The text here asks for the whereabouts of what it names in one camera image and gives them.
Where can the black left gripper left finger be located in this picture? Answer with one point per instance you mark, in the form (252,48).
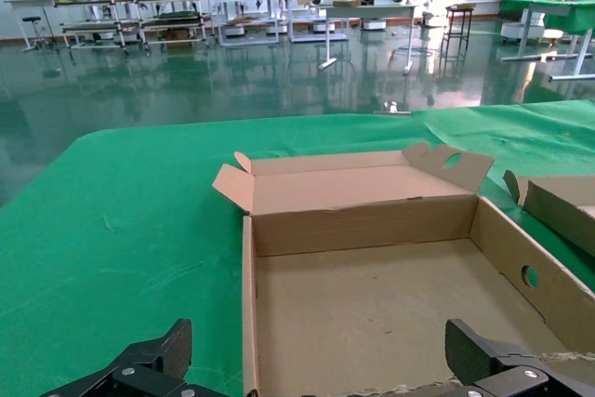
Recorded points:
(153,364)

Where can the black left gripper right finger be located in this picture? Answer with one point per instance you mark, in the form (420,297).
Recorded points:
(483,360)

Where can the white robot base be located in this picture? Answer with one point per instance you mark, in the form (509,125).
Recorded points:
(234,30)
(373,25)

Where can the cardboard box with round holes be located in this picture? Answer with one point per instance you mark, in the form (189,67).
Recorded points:
(362,304)

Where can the cardboard box with torn lid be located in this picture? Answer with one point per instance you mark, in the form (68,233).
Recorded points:
(562,215)

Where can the flat cardboard box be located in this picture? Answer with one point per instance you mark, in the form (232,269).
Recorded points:
(347,3)

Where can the green table cloth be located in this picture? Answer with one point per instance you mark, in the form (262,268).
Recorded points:
(130,229)

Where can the brown metal stand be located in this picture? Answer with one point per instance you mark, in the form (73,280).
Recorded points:
(458,20)

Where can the long steel rack workbench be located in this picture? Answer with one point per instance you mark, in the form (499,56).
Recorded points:
(135,11)

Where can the green covered table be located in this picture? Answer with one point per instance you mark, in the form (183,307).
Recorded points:
(558,9)

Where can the black round stool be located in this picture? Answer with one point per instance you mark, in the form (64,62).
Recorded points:
(32,20)

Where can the grey table with white legs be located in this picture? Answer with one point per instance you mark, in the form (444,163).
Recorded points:
(372,7)

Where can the white shelf rack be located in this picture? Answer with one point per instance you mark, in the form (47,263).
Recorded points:
(318,20)
(251,6)

